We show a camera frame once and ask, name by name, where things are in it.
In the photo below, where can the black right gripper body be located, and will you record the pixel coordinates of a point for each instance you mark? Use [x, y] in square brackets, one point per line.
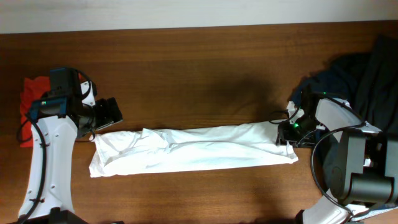
[286, 137]

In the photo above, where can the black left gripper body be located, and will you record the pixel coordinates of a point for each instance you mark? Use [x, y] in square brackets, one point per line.
[109, 112]

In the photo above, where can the white t-shirt with robot print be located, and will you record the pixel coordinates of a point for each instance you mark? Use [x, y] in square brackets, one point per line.
[151, 151]

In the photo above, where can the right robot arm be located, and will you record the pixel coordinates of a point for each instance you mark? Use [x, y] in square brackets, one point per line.
[363, 175]

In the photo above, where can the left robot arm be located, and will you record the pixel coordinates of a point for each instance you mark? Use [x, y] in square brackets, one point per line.
[59, 119]

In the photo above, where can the dark navy clothes pile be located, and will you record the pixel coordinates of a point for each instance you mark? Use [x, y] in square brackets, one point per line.
[367, 80]

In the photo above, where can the red folded printed t-shirt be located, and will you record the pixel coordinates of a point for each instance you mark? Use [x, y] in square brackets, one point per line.
[33, 89]

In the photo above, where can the white back wall panel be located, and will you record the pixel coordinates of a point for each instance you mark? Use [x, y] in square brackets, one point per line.
[79, 15]

